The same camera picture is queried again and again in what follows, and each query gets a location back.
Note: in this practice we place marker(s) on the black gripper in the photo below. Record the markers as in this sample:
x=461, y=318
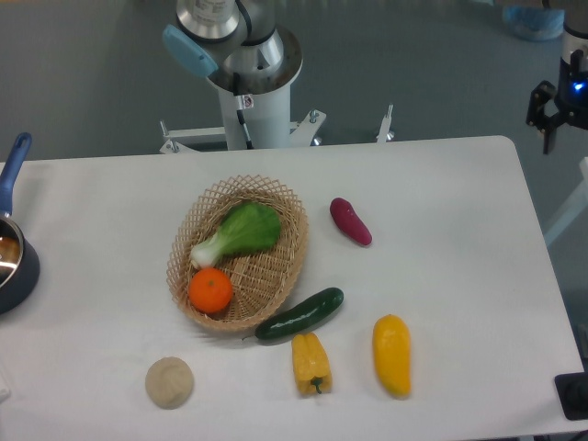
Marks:
x=570, y=98

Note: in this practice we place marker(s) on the yellow mango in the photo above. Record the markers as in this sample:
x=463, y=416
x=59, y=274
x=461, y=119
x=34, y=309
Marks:
x=392, y=355

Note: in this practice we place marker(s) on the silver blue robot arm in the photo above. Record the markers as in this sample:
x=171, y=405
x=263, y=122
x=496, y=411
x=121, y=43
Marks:
x=251, y=61

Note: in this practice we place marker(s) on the blue plastic bag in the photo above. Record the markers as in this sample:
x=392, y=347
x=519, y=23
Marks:
x=533, y=20

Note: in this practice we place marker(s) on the purple sweet potato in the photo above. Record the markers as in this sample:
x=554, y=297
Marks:
x=349, y=223

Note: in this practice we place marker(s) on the black device at edge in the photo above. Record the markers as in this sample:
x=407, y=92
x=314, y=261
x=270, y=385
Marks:
x=572, y=389

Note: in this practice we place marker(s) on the green cucumber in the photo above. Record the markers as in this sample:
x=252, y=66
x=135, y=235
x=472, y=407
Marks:
x=301, y=317

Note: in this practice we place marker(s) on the green bok choy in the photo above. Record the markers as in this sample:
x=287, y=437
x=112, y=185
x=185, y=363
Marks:
x=247, y=228

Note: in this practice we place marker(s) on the woven wicker basket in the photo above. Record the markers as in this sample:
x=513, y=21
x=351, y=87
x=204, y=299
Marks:
x=261, y=282

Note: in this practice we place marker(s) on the yellow bell pepper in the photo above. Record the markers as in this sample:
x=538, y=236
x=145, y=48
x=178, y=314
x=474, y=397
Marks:
x=311, y=366

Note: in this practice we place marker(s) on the orange fruit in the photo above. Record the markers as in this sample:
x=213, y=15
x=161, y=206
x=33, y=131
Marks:
x=210, y=290

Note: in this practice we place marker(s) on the beige steamed bun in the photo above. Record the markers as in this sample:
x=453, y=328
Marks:
x=169, y=382

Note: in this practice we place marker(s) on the white frame leg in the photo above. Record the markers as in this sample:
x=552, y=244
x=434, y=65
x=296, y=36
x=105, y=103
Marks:
x=569, y=210

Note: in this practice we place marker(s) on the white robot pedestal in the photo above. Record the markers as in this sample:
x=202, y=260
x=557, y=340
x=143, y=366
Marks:
x=250, y=122

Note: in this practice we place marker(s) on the blue handled saucepan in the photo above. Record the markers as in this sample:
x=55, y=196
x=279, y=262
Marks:
x=20, y=264

